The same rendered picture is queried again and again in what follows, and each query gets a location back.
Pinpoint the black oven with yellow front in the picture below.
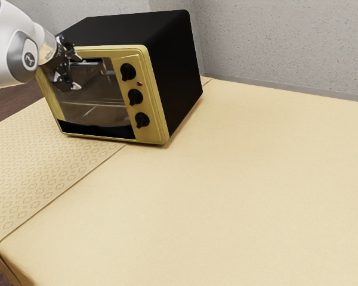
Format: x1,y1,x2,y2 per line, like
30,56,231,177
35,9,204,146

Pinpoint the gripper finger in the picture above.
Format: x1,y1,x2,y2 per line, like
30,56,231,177
53,61,83,92
66,41,83,63

